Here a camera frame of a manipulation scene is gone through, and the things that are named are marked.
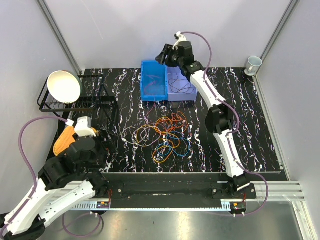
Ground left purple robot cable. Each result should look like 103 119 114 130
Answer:
0 116 105 238

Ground white thin cable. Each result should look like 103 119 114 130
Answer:
121 125 161 148

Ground right aluminium frame post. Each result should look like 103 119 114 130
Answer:
260 0 300 62

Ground left aluminium frame post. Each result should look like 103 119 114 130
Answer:
35 0 82 74

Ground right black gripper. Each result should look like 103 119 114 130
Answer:
154 44 183 69

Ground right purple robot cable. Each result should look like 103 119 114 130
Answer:
183 31 270 217

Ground black wire dish rack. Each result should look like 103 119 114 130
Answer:
37 70 119 135

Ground blue plastic bin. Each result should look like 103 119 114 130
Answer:
140 60 168 102

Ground pink thin cable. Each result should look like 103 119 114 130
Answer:
143 73 166 121

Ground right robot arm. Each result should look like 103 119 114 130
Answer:
155 40 250 199

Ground black thin cable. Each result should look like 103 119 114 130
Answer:
167 72 196 95

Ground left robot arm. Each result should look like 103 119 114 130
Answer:
0 129 113 240

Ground orange perforated mat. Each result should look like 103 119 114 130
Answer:
53 126 99 157

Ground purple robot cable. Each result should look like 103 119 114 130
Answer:
0 116 105 238
183 31 270 217

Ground lavender plastic bin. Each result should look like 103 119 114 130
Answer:
167 67 198 102

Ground white ceramic mug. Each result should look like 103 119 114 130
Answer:
244 56 263 76

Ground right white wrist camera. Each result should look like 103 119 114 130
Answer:
172 31 187 49

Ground aluminium frame post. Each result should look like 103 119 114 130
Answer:
260 0 300 62
35 0 82 74

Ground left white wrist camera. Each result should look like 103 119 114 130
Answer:
65 116 97 137

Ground white bowl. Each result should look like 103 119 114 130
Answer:
47 70 83 104

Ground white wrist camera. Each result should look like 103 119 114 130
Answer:
172 31 187 49
65 116 97 137

